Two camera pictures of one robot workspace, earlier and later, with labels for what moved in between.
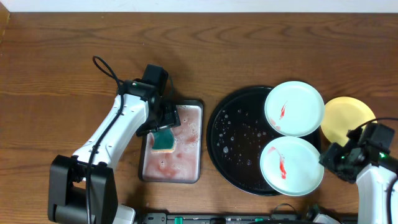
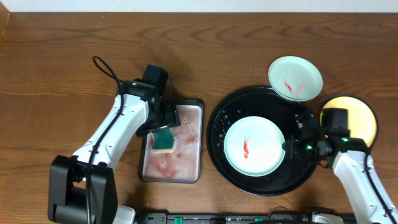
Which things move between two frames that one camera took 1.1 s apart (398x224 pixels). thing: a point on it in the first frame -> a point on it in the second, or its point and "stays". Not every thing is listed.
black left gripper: x=166 y=120 stays
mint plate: x=290 y=166 -> x=254 y=145
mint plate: x=294 y=109 -> x=295 y=78
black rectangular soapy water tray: x=185 y=164 stays
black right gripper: x=329 y=159 -> x=293 y=150
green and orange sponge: x=163 y=140 stays
